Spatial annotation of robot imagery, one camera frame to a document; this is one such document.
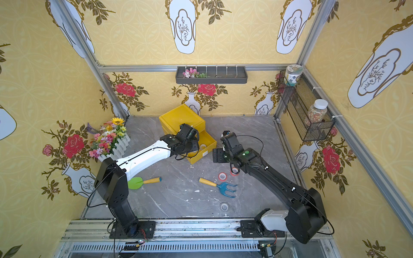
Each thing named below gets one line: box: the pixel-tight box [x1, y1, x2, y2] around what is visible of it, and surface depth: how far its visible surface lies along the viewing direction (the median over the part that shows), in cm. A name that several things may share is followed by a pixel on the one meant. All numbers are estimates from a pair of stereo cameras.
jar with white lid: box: [305, 98, 329, 126], surface depth 66 cm
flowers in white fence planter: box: [87, 117, 131, 162], surface depth 92 cm
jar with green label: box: [285, 64, 304, 86], surface depth 87 cm
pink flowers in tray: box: [182, 67, 210, 79], surface depth 89 cm
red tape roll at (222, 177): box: [218, 172, 227, 182], surface depth 92 cm
